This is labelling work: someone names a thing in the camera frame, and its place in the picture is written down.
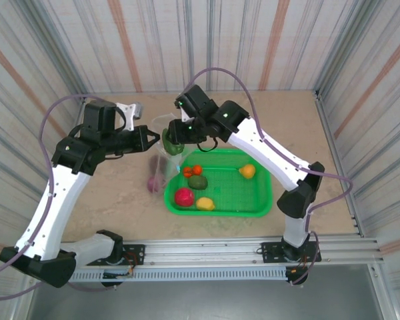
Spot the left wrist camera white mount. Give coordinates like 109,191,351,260
115,102,144,131

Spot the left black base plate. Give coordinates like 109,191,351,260
85,244,146,267

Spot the slotted grey cable duct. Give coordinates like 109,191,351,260
68,268,287,283

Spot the pink red round fruit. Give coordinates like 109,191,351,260
174,187,196,207

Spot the yellow lemon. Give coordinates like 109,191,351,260
195,197,216,211

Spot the orange yellow pepper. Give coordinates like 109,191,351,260
239,163,256,179

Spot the clear zip-top plastic bag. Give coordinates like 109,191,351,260
146,113,191,196

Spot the purple cabbage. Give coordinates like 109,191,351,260
147,176,163,194

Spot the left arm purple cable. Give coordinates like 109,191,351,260
0,94,124,299

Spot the green bell pepper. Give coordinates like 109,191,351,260
162,128,185,155

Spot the aluminium side profile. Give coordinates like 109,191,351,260
314,89,366,238
73,94,88,129

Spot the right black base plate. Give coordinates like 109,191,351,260
260,240,322,264

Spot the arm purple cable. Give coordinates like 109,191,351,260
188,67,354,286
0,94,124,299

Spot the green plastic basket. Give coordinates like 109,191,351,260
163,149,273,218

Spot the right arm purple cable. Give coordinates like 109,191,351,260
188,67,354,286

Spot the aluminium mounting rail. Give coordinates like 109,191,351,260
21,237,386,268

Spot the green avocado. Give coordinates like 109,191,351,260
187,175,209,191

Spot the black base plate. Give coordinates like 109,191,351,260
260,240,322,264
85,244,146,267

